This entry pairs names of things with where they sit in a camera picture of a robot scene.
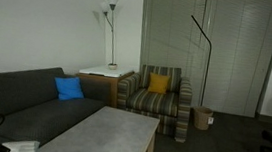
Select small pale bowl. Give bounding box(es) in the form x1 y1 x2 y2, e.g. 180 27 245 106
106 62 119 71

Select striped armchair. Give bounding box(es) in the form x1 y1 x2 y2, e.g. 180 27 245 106
112 61 196 144

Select grey vertical blinds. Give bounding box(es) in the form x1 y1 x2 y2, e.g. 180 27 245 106
132 0 272 120

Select thin black arc lamp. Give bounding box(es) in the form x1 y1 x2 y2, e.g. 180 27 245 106
181 14 216 109

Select yellow cushion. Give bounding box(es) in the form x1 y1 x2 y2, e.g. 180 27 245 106
146 72 171 96

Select white two-shade floor lamp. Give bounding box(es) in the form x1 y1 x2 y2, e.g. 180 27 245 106
93 0 121 67

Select white paper on table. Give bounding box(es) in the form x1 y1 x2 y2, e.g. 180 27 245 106
1 137 41 152

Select woven waste basket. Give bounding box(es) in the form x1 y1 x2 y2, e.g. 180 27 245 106
191 105 214 132

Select dark grey fabric sofa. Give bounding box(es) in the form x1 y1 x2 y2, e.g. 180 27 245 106
0 61 114 152

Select wooden side table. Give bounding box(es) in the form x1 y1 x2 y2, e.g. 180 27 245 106
73 64 136 111

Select blue throw pillow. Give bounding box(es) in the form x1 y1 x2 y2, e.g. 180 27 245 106
51 74 87 104

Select white flat board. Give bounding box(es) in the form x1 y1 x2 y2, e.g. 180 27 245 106
78 63 135 81

